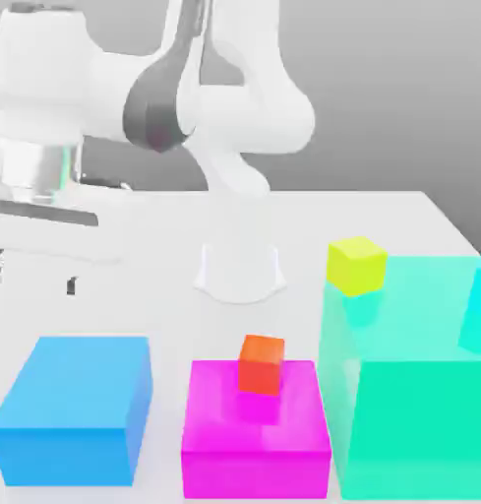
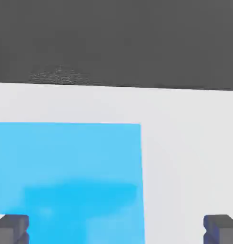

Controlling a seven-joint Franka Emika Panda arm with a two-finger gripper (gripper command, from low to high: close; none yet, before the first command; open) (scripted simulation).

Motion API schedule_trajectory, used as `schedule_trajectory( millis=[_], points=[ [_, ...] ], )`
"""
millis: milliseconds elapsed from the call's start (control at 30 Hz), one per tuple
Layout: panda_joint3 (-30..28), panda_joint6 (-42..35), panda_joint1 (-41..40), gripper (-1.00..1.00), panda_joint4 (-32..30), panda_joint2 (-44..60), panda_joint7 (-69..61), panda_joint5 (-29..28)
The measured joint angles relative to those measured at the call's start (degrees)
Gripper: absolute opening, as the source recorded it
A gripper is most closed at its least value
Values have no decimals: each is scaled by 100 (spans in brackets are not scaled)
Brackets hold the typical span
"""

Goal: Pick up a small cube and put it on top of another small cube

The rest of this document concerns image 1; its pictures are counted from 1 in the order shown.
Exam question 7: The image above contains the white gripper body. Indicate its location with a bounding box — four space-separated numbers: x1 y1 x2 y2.
0 191 125 265

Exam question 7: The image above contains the small orange cube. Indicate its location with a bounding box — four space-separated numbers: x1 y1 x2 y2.
238 334 285 397

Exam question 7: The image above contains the small yellow cube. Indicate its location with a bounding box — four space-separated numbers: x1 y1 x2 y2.
327 235 389 297

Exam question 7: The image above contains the small cyan cube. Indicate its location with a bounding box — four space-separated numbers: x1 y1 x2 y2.
457 247 481 355

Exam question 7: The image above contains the large blue box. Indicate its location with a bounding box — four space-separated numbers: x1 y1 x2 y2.
0 335 153 488

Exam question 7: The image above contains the large magenta box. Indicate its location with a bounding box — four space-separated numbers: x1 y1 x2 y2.
180 358 332 500

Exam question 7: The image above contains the large turquoise box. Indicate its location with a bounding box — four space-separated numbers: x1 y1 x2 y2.
318 254 481 502

